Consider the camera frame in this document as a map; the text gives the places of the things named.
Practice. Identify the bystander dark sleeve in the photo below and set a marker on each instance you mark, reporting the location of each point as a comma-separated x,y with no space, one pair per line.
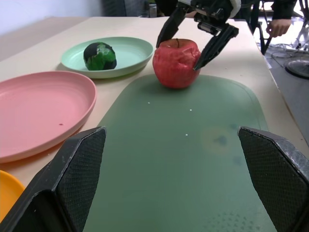
286,8

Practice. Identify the white chair base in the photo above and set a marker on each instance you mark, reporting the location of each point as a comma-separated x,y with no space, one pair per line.
303,26

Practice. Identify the bystander bare hand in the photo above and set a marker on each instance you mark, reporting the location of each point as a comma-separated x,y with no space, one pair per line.
278,26

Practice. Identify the dark background cabinet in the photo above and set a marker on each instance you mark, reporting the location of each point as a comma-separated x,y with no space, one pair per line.
125,7

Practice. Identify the orange plate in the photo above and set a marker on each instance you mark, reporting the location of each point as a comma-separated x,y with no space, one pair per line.
7,191

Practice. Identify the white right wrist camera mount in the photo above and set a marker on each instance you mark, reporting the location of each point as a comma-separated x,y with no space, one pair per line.
235,6

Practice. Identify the black chair leg frame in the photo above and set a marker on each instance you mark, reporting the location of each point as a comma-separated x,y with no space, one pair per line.
262,29

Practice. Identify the light green plate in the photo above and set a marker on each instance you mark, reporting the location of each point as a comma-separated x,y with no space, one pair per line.
131,52

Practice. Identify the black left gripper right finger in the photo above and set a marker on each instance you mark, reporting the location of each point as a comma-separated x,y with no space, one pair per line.
272,174

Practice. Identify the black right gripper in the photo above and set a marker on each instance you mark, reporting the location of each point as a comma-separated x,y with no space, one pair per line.
210,17

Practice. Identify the pink plate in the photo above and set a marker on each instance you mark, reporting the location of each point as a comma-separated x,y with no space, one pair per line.
36,108

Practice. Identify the dark green crumpled vegetable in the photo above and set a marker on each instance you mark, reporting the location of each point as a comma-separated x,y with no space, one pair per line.
100,58

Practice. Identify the round dark floor base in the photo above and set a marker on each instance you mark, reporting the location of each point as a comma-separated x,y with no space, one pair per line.
298,68

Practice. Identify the red apple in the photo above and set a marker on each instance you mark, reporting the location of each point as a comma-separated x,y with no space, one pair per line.
173,70

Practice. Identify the dark green mat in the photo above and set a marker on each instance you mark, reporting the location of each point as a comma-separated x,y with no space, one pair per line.
169,157

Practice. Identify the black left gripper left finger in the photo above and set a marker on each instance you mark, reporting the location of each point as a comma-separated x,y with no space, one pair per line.
72,174

